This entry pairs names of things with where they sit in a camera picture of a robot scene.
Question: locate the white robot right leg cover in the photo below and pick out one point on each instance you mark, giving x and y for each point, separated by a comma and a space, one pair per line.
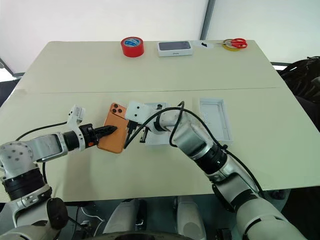
190, 215

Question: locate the white robot left leg cover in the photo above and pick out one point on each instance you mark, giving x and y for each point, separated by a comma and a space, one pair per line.
125, 217

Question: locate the black backpack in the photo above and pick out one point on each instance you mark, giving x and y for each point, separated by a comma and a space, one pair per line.
305, 75

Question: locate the black robot waist rim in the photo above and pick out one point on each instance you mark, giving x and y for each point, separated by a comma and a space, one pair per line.
145, 236

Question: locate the grey vertical frame post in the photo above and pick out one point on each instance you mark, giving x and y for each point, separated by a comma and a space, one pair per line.
208, 17

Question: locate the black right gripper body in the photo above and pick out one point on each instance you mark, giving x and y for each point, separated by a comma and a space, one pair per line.
138, 125

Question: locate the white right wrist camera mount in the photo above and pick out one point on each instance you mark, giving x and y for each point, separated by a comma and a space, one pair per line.
136, 112

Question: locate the yellow tape roll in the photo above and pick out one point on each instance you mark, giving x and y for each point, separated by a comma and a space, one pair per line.
231, 48

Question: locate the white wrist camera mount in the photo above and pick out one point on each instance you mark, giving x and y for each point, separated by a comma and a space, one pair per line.
76, 113
136, 112

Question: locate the white phone box base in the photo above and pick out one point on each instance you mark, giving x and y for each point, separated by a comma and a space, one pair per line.
156, 140

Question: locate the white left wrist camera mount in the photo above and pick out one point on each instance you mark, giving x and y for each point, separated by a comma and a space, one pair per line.
76, 113

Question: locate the white robot leg cover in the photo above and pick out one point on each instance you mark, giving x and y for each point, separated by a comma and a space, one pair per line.
125, 217
190, 215

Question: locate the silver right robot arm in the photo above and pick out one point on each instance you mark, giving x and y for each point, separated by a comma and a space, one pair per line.
192, 140

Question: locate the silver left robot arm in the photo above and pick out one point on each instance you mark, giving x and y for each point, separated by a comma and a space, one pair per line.
47, 146

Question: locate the white box with phone print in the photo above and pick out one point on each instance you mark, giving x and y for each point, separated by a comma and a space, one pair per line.
175, 47

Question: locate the grey slanted frame bar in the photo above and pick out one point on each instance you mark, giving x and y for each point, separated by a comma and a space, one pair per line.
6, 66

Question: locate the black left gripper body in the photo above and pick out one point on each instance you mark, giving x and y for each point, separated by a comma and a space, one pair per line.
88, 133

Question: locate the red tape roll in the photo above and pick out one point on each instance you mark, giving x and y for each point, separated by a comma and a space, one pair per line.
132, 48

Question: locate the white phone box lid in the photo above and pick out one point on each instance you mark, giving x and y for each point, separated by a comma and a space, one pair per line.
215, 117

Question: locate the orange smartphone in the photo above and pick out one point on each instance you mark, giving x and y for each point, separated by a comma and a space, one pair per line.
113, 120

